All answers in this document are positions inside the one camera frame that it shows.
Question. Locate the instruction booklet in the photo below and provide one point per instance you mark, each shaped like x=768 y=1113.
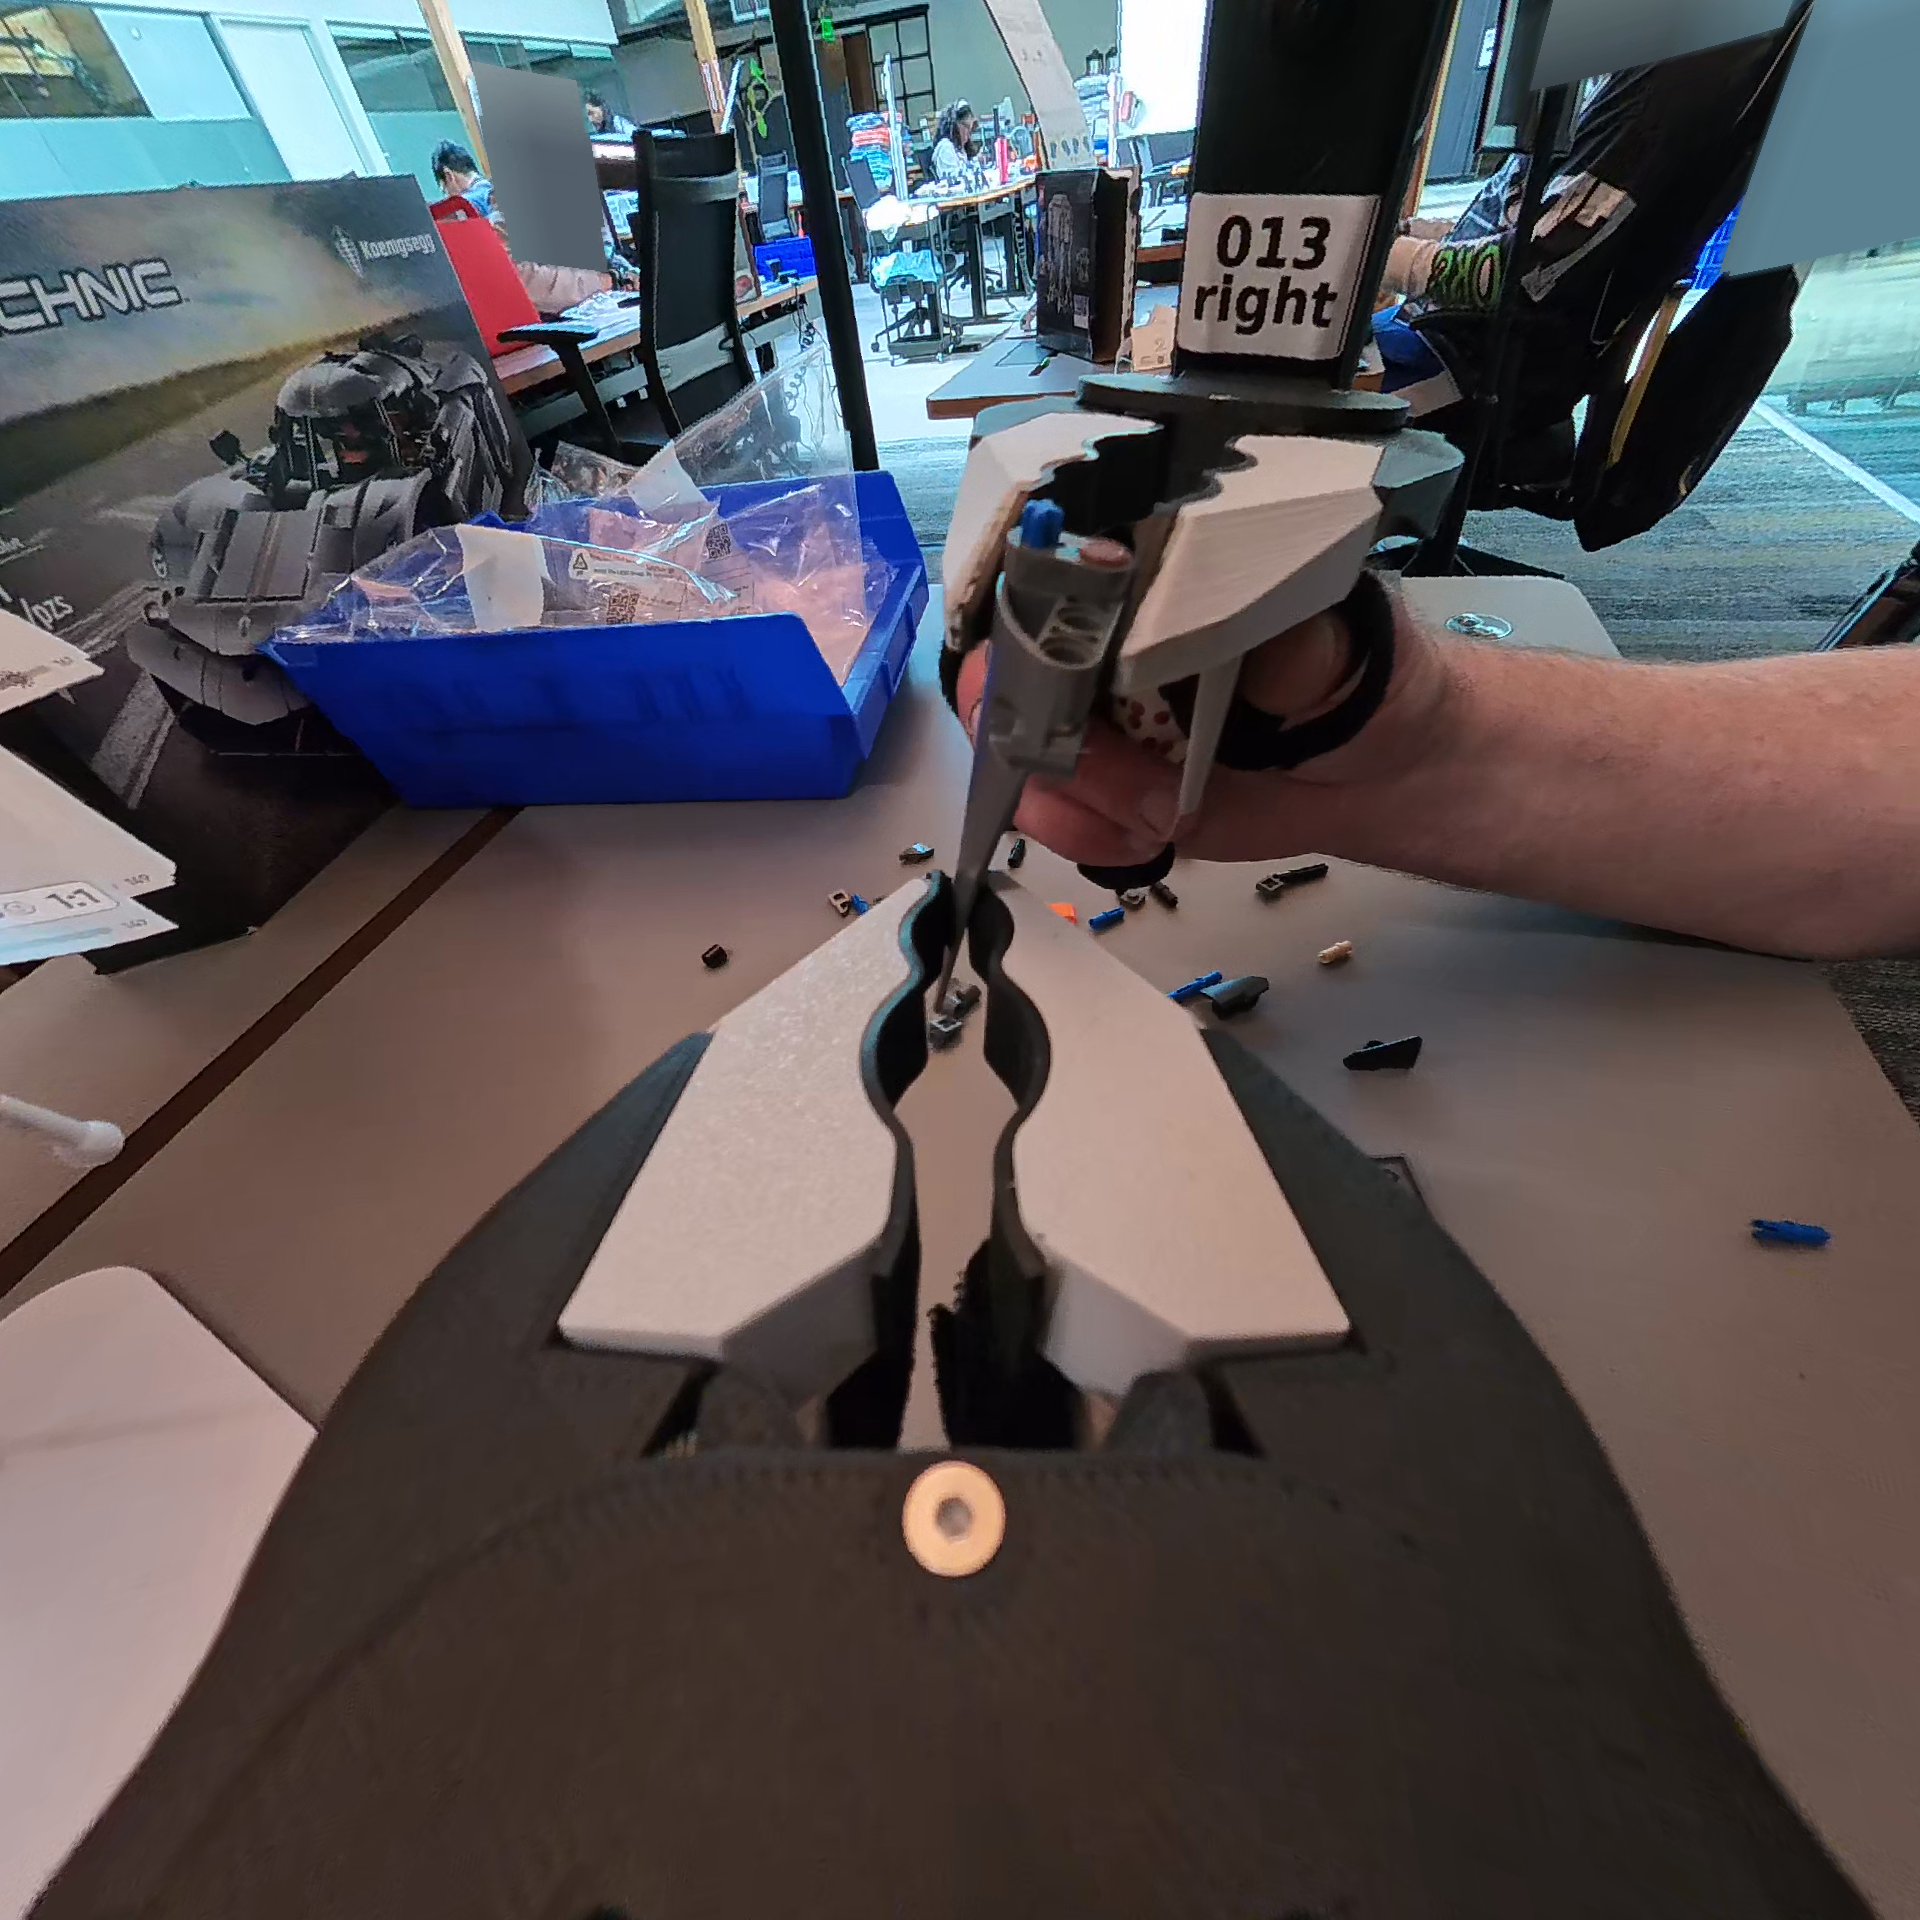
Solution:
x=61 y=855

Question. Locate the person's right hand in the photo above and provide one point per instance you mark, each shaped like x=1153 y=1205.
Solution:
x=1096 y=803

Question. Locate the grey lego blade assembly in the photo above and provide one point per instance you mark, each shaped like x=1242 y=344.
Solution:
x=1050 y=645

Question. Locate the dark lego wedge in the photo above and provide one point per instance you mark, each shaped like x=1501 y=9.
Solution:
x=1238 y=998

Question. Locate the black lego plate with clip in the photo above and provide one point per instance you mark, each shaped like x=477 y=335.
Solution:
x=1383 y=1053

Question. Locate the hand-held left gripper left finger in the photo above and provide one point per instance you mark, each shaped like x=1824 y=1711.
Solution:
x=750 y=1171

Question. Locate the white book stand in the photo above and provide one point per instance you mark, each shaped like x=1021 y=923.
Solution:
x=105 y=1499

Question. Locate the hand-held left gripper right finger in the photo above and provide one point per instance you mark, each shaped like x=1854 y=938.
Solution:
x=1170 y=1200

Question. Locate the red chair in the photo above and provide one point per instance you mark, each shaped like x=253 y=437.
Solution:
x=481 y=285

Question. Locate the black pole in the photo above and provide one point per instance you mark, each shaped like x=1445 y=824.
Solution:
x=818 y=224

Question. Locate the dark grey lego bracket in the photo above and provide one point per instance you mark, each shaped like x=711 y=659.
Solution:
x=953 y=1018

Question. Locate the black office chair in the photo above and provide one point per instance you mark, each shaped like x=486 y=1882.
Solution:
x=691 y=255

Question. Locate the clear plastic bags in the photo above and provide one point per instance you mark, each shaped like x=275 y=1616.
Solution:
x=675 y=555

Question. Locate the person's right forearm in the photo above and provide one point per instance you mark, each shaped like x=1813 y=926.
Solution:
x=1681 y=795

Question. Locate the black long lego connector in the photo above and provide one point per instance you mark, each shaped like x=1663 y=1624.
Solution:
x=1289 y=882

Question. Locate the blue plastic bin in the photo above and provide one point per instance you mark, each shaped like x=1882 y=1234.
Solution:
x=600 y=704

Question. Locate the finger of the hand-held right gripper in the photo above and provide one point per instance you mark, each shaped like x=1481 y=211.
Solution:
x=997 y=480
x=1275 y=525

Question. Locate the dark printed box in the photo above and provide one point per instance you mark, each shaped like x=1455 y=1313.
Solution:
x=1072 y=255

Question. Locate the lego set box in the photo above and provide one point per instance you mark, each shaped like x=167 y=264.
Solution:
x=301 y=421

